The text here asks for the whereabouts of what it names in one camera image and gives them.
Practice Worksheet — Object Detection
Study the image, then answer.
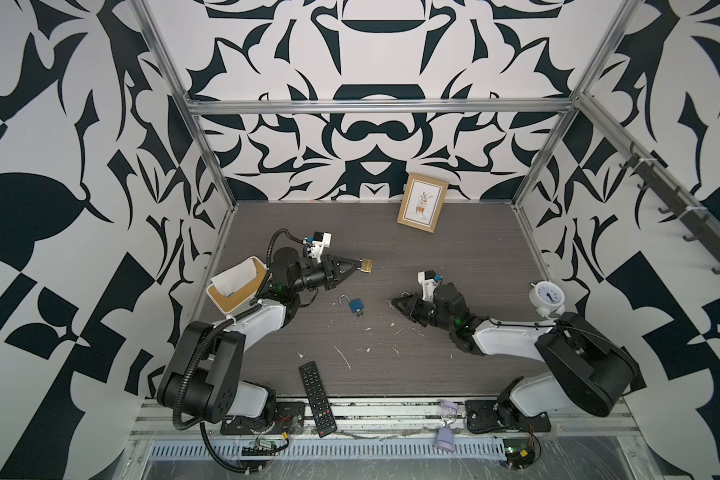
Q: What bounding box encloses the white slotted cable duct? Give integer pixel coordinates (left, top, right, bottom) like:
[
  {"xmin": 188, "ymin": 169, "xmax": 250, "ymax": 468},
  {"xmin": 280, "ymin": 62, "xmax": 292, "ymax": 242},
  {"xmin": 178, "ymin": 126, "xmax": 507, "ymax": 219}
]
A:
[{"xmin": 149, "ymin": 438, "xmax": 506, "ymax": 461}]

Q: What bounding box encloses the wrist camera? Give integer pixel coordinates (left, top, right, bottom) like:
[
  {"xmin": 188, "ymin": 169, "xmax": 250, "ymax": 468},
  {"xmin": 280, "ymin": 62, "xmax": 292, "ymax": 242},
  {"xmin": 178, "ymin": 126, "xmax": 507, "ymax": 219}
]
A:
[
  {"xmin": 303, "ymin": 232, "xmax": 332, "ymax": 263},
  {"xmin": 417, "ymin": 270, "xmax": 443, "ymax": 301}
]

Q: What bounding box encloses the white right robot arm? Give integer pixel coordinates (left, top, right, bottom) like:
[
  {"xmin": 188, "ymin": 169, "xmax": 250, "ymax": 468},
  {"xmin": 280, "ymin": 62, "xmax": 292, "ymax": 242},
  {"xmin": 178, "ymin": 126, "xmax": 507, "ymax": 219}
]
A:
[{"xmin": 391, "ymin": 281, "xmax": 640, "ymax": 417}]

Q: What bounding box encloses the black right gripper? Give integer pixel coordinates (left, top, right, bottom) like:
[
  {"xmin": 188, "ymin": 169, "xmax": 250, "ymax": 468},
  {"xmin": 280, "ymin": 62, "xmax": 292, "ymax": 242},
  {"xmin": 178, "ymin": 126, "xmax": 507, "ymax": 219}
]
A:
[{"xmin": 392, "ymin": 293, "xmax": 457, "ymax": 335}]

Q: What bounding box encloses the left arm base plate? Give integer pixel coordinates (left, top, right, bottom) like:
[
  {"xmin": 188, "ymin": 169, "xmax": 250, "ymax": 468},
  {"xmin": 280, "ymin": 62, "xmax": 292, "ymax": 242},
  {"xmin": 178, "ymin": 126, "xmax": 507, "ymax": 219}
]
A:
[{"xmin": 220, "ymin": 401, "xmax": 306, "ymax": 437}]

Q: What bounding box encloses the left circuit board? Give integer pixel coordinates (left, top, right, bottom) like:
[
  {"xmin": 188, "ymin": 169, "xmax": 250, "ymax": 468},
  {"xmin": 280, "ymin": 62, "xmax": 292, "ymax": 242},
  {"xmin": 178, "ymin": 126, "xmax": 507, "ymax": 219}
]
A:
[{"xmin": 240, "ymin": 433, "xmax": 290, "ymax": 457}]

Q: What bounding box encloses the right circuit board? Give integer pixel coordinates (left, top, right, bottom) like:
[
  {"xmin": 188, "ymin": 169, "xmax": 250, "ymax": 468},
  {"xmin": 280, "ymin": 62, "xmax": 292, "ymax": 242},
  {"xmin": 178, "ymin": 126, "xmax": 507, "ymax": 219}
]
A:
[{"xmin": 501, "ymin": 435, "xmax": 542, "ymax": 471}]

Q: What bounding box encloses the black remote control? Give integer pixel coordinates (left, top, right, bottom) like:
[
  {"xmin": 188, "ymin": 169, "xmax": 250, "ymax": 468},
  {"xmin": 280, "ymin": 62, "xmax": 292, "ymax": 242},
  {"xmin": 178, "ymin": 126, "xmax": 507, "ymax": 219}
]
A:
[{"xmin": 299, "ymin": 361, "xmax": 337, "ymax": 438}]

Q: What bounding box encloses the circuit board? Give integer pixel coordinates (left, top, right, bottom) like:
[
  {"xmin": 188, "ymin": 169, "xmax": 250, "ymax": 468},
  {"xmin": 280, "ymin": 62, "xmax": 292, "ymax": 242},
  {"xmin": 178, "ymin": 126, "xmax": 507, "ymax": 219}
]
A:
[
  {"xmin": 501, "ymin": 435, "xmax": 542, "ymax": 471},
  {"xmin": 240, "ymin": 433, "xmax": 290, "ymax": 457}
]

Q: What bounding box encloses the purple hourglass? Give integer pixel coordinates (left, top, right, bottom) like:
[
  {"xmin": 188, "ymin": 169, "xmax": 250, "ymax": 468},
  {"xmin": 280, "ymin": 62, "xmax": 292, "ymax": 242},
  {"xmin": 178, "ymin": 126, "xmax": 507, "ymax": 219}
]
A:
[{"xmin": 435, "ymin": 400, "xmax": 459, "ymax": 453}]

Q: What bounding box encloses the white alarm clock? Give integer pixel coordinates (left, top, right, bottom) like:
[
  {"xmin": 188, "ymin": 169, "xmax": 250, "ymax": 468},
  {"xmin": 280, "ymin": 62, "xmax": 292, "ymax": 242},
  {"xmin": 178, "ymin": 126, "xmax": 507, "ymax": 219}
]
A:
[{"xmin": 528, "ymin": 281, "xmax": 566, "ymax": 320}]

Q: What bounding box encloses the grey wall hook rack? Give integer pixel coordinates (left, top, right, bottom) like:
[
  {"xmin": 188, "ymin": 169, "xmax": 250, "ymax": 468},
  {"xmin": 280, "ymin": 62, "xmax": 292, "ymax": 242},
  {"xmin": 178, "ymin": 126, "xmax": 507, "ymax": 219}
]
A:
[{"xmin": 620, "ymin": 141, "xmax": 720, "ymax": 275}]

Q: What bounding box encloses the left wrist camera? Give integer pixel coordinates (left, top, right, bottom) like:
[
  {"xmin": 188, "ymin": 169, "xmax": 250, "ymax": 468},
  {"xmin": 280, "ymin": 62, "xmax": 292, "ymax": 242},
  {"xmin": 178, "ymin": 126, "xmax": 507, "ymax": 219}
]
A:
[{"xmin": 303, "ymin": 232, "xmax": 332, "ymax": 263}]

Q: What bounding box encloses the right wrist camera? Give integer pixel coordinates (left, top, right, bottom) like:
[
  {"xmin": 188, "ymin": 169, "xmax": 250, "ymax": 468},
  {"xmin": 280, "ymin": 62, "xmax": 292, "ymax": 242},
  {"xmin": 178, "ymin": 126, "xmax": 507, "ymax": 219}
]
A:
[{"xmin": 417, "ymin": 270, "xmax": 443, "ymax": 301}]

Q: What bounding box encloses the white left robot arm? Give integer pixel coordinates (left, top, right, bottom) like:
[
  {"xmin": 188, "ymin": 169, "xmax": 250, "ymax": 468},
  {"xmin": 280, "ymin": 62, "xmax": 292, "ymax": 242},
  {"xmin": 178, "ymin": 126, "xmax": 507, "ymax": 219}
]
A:
[{"xmin": 156, "ymin": 247, "xmax": 372, "ymax": 430}]

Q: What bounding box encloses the gold picture frame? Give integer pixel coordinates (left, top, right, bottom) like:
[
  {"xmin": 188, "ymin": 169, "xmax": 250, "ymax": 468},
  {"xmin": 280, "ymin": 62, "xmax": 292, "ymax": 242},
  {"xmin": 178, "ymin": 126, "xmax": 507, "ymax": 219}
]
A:
[{"xmin": 397, "ymin": 173, "xmax": 449, "ymax": 233}]

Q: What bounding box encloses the blue padlock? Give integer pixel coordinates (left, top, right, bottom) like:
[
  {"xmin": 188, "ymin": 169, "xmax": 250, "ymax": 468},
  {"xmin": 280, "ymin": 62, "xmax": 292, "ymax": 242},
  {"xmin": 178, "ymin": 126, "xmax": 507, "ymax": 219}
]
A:
[{"xmin": 338, "ymin": 294, "xmax": 364, "ymax": 316}]

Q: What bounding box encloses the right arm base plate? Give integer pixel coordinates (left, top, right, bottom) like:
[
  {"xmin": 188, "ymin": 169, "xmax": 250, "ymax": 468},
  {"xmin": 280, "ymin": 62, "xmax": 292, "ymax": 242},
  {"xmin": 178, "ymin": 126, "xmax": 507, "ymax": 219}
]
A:
[{"xmin": 464, "ymin": 400, "xmax": 552, "ymax": 434}]

